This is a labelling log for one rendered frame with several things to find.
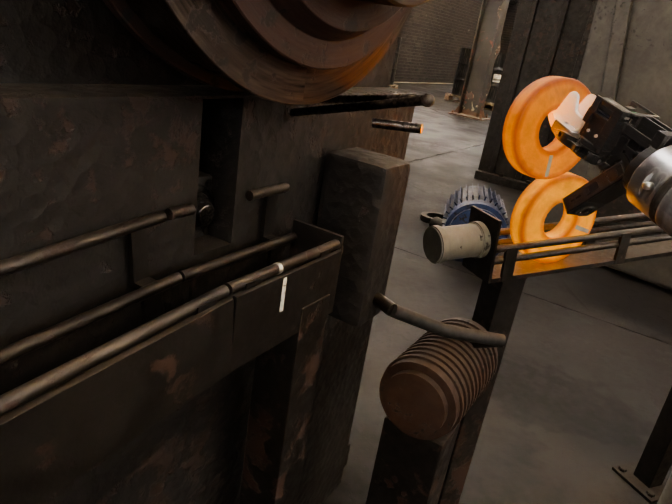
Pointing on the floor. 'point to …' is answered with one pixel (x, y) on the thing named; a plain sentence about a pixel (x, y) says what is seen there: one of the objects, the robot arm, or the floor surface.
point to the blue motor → (477, 196)
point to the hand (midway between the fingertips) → (553, 116)
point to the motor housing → (426, 414)
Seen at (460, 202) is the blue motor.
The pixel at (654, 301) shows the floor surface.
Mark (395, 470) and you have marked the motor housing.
